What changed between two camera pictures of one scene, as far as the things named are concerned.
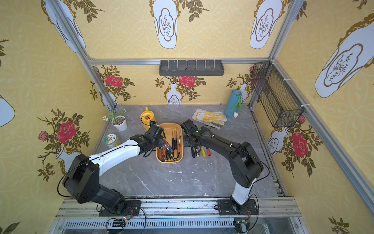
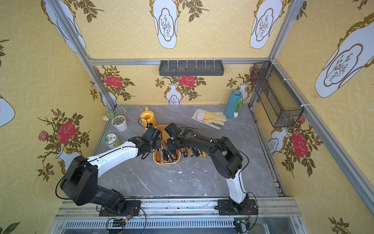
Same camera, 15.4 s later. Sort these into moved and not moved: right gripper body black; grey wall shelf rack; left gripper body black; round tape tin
Moved: right gripper body black
Not moved: left gripper body black; round tape tin; grey wall shelf rack
